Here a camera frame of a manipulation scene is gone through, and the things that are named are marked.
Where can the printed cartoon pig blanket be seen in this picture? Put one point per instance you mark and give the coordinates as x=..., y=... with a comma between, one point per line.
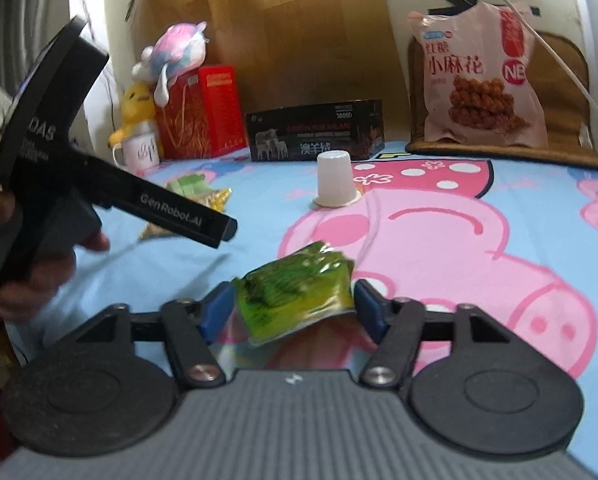
x=479, y=240

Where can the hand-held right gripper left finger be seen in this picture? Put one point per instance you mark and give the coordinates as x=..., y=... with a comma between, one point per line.
x=216, y=310

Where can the brown seat mat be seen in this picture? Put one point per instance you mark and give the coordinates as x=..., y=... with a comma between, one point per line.
x=564, y=110

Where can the pastel plush toy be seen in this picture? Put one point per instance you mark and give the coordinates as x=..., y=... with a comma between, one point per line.
x=176, y=52

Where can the red gift bag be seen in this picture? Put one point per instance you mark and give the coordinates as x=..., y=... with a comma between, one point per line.
x=181, y=120

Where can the golden foil packet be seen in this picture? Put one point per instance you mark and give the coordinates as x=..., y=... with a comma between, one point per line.
x=218, y=199

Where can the yellow plush toy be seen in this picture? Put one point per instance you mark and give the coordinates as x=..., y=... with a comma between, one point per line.
x=134, y=110

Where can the yellow nut packet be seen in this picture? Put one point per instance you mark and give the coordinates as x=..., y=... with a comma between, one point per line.
x=151, y=231

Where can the black cardboard box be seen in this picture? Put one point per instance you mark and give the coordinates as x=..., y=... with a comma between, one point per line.
x=314, y=132

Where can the white mug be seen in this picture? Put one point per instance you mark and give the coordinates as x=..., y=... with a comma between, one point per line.
x=141, y=155

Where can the wooden board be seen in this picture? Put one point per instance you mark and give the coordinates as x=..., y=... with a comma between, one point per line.
x=289, y=35

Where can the large pink snack bag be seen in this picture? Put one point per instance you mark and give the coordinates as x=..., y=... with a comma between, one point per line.
x=474, y=80

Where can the person's left hand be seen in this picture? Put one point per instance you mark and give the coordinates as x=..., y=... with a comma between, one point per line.
x=39, y=285

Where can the white plastic cup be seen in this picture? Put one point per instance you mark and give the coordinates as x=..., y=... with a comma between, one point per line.
x=335, y=180

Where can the green mottled snack packet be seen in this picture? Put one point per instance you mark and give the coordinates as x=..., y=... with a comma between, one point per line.
x=299, y=295

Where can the light green wafer packet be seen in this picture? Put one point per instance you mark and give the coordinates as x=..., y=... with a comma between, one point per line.
x=189, y=185

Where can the red cardboard box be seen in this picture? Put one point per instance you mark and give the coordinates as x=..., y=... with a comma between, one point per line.
x=224, y=110

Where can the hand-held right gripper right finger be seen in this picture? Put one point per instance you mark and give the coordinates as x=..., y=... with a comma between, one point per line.
x=368, y=310

